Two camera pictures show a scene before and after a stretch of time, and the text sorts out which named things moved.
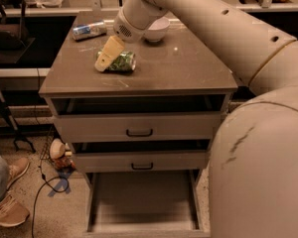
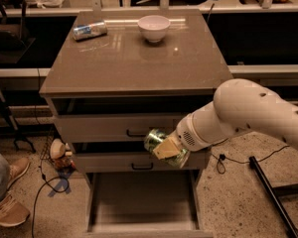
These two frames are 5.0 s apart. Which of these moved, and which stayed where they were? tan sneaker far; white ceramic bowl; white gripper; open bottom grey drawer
Moved: white gripper
Stayed: tan sneaker far; white ceramic bowl; open bottom grey drawer
